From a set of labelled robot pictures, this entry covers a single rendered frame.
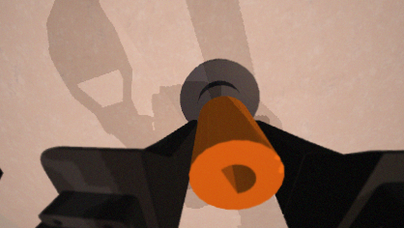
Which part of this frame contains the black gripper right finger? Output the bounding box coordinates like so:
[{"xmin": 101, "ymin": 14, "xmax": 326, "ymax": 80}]
[{"xmin": 255, "ymin": 120, "xmax": 404, "ymax": 228}]

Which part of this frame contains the orange knob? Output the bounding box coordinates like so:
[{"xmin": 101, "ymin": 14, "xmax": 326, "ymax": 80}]
[{"xmin": 189, "ymin": 96, "xmax": 284, "ymax": 211}]

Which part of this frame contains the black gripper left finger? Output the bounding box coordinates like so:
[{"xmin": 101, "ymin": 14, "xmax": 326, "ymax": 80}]
[{"xmin": 41, "ymin": 120, "xmax": 197, "ymax": 228}]

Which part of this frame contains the dark grey round pedestal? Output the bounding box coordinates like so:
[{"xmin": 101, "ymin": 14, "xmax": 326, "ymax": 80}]
[{"xmin": 180, "ymin": 58, "xmax": 260, "ymax": 123}]

